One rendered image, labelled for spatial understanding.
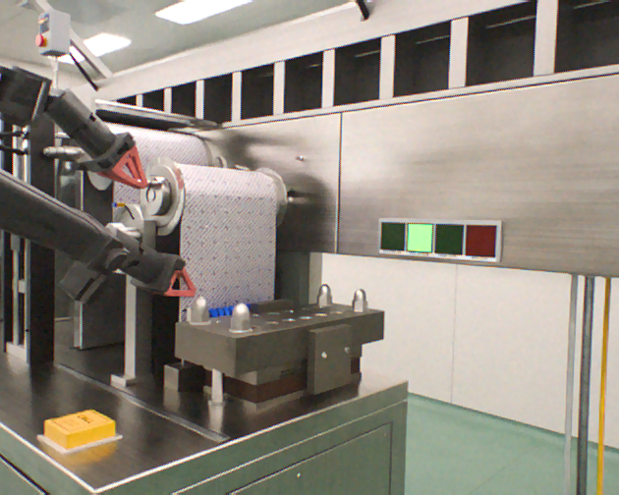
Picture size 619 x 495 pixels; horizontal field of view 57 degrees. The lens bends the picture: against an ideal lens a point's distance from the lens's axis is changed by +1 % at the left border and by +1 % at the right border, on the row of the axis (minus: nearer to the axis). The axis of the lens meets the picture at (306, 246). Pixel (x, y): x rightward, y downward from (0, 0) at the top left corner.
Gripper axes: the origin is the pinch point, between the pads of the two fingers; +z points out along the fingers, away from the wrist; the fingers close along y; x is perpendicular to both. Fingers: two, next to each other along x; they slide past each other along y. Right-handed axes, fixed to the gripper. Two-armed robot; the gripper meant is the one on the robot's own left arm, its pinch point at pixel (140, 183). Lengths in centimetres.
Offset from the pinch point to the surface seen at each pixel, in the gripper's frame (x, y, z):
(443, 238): 16, 41, 34
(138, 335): -21.3, -1.8, 18.4
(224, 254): -1.0, 6.5, 19.4
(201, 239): -2.1, 6.6, 13.2
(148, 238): -6.3, -0.7, 8.0
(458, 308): 127, -79, 245
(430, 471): 21, -47, 223
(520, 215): 20, 54, 32
